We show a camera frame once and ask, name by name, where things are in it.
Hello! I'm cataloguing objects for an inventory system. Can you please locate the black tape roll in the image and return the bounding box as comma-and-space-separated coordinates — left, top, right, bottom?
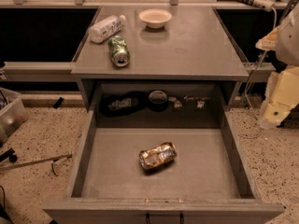
149, 91, 168, 112

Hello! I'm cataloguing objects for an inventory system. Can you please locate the long metal rod tool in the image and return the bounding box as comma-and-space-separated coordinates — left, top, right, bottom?
0, 154, 72, 176

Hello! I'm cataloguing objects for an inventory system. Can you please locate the clear plastic water bottle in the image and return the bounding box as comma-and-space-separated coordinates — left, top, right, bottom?
89, 15, 126, 44

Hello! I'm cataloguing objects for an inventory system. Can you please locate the grey open top drawer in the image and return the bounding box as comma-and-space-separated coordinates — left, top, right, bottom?
43, 111, 283, 224

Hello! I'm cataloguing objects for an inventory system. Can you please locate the clear plastic storage bin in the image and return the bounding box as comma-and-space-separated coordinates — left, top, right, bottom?
0, 88, 28, 145

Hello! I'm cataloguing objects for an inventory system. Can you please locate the orange soda can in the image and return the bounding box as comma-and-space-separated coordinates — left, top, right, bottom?
139, 142, 177, 170

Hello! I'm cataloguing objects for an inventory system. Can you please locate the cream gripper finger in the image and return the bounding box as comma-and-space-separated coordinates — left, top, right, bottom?
258, 66, 299, 129
255, 27, 278, 51

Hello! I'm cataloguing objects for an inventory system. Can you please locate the green soda can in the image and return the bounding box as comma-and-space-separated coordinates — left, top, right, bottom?
107, 35, 130, 67

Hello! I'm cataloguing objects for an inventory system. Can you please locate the grey counter cabinet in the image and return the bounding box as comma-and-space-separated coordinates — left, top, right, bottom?
72, 4, 248, 128

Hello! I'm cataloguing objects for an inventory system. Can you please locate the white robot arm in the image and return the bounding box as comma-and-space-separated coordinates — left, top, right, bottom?
256, 4, 299, 129

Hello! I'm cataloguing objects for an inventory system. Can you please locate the black drawer handle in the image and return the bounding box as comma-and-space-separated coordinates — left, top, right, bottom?
146, 214, 185, 224

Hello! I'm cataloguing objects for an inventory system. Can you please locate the white ceramic bowl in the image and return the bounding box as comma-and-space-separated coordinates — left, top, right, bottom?
139, 9, 172, 29

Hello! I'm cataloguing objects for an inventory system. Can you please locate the small black floor block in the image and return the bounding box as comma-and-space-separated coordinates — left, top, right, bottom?
53, 97, 64, 109

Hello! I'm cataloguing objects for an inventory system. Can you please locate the white cable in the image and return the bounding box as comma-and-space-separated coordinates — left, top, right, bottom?
237, 7, 278, 140

